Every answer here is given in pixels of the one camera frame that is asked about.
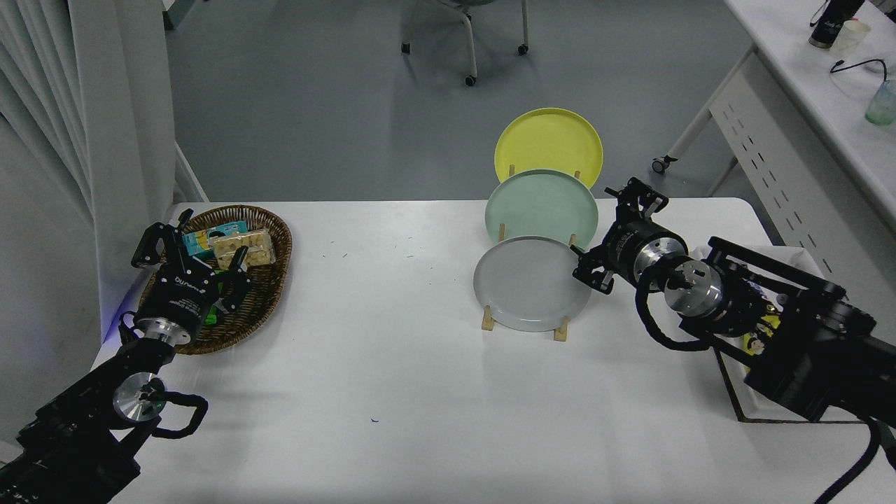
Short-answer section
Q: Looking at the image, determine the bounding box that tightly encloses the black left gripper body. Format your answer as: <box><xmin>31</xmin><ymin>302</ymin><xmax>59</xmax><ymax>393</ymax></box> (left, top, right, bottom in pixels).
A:
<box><xmin>142</xmin><ymin>262</ymin><xmax>221</xmax><ymax>330</ymax></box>

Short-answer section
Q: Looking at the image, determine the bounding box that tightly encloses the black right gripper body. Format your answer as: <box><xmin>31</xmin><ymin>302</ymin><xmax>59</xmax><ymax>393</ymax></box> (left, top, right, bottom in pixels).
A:
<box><xmin>601</xmin><ymin>220</ymin><xmax>663</xmax><ymax>285</ymax></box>

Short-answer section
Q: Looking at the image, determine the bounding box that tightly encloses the grey plate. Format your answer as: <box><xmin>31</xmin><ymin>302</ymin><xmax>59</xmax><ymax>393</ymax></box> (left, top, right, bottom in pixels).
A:
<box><xmin>473</xmin><ymin>235</ymin><xmax>593</xmax><ymax>333</ymax></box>

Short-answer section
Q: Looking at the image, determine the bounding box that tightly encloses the wooden plate rack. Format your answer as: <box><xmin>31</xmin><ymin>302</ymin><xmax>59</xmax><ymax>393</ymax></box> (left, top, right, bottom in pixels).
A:
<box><xmin>481</xmin><ymin>164</ymin><xmax>582</xmax><ymax>342</ymax></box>

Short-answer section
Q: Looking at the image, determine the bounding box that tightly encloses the mint green plate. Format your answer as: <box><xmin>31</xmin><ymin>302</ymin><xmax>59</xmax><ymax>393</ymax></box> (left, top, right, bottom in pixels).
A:
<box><xmin>485</xmin><ymin>169</ymin><xmax>599</xmax><ymax>253</ymax></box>

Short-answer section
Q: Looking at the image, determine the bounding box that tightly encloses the yellow plate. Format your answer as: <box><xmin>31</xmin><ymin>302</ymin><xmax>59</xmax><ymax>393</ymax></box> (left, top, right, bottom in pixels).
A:
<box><xmin>494</xmin><ymin>108</ymin><xmax>604</xmax><ymax>190</ymax></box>

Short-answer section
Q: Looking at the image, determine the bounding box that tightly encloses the green snack packet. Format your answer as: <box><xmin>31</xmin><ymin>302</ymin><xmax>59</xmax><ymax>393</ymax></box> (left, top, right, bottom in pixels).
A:
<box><xmin>203</xmin><ymin>269</ymin><xmax>242</xmax><ymax>327</ymax></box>

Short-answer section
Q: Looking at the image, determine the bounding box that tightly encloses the brown wicker basket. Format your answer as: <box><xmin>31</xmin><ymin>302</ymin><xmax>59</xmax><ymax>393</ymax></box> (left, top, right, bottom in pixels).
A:
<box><xmin>138</xmin><ymin>204</ymin><xmax>293</xmax><ymax>356</ymax></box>

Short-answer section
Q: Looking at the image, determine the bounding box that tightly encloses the clear pack of biscuits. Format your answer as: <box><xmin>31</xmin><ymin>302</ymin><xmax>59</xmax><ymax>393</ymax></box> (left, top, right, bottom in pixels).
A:
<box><xmin>209</xmin><ymin>227</ymin><xmax>276</xmax><ymax>270</ymax></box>

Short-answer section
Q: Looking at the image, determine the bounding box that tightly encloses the teal snack packet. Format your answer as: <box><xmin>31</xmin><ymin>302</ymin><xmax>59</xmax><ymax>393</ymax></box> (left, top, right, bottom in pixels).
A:
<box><xmin>182</xmin><ymin>220</ymin><xmax>249</xmax><ymax>254</ymax></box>

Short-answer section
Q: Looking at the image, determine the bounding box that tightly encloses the white curtain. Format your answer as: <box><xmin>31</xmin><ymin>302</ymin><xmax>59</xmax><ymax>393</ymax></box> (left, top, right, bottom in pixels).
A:
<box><xmin>0</xmin><ymin>0</ymin><xmax>176</xmax><ymax>449</ymax></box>

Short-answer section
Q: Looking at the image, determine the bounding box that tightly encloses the yellow snack packet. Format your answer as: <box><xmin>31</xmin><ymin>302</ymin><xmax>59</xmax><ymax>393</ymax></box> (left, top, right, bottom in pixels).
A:
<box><xmin>742</xmin><ymin>315</ymin><xmax>783</xmax><ymax>358</ymax></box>

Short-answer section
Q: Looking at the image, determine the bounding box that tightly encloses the white tray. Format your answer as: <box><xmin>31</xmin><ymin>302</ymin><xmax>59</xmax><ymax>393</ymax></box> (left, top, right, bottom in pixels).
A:
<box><xmin>713</xmin><ymin>245</ymin><xmax>869</xmax><ymax>424</ymax></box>

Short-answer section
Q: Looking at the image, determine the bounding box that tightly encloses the white side table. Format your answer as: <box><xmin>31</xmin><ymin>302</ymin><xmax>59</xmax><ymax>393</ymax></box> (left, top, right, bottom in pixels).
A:
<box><xmin>651</xmin><ymin>0</ymin><xmax>896</xmax><ymax>330</ymax></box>

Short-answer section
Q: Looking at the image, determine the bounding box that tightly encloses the office chair on casters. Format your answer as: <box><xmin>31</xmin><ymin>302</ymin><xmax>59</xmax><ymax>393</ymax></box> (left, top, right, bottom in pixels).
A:
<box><xmin>401</xmin><ymin>0</ymin><xmax>531</xmax><ymax>88</ymax></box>

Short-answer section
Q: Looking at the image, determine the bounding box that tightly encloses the black bottle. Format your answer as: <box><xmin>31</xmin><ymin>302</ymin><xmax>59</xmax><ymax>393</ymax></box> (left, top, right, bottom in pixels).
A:
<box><xmin>809</xmin><ymin>0</ymin><xmax>867</xmax><ymax>50</ymax></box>

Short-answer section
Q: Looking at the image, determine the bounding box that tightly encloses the white paper cup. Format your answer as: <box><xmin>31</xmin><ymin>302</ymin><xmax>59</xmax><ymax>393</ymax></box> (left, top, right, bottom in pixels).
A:
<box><xmin>829</xmin><ymin>20</ymin><xmax>872</xmax><ymax>60</ymax></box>

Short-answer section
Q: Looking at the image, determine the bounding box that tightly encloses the black cable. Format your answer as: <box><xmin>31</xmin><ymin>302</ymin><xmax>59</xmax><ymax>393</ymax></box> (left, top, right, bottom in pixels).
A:
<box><xmin>831</xmin><ymin>59</ymin><xmax>890</xmax><ymax>88</ymax></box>

